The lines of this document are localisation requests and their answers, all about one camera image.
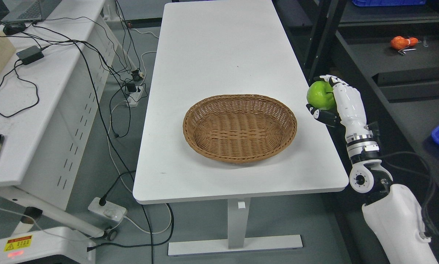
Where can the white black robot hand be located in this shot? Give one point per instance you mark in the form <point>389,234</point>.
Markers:
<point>349,110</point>

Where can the green apple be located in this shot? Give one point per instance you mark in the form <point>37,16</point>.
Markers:
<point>320,95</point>

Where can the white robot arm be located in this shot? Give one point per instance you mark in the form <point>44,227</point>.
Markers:
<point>391,210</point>

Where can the orange toy on shelf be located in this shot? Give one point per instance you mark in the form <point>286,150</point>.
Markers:
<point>400,43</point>

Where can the blue plastic bin top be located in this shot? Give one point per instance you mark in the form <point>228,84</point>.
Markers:
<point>387,3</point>

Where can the brown wicker basket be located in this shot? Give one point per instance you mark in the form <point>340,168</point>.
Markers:
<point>239,129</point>

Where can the white centre table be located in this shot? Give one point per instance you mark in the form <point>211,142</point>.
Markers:
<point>228,47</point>

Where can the white far power strip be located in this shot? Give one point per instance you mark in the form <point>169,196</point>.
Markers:
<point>134,94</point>

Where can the white floor power strip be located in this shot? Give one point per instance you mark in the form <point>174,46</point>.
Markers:
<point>109,210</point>

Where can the white left desk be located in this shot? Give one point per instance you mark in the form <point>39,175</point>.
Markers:
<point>46,115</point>

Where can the black power adapter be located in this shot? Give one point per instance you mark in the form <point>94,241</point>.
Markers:
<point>30,55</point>

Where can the grey laptop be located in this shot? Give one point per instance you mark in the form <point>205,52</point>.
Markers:
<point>31,11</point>

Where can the black computer mouse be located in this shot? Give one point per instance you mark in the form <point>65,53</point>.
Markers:
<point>13,28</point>

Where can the white machine with warning label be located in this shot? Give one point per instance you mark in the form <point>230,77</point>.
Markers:
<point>59,245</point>

